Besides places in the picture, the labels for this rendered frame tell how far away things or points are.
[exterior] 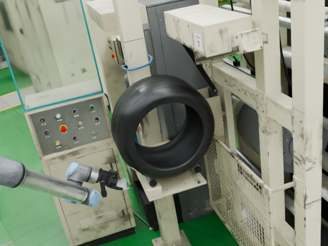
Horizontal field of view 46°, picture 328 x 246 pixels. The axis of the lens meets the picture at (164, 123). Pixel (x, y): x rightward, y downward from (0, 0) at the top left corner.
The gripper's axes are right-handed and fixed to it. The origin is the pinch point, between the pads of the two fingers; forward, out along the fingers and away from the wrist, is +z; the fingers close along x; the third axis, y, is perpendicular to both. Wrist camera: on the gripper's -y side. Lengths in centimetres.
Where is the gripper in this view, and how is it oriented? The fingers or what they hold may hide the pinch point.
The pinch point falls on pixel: (127, 188)
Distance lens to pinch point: 234.5
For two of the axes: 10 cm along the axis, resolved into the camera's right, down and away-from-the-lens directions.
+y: 3.9, -9.0, -1.9
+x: -2.5, -3.0, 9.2
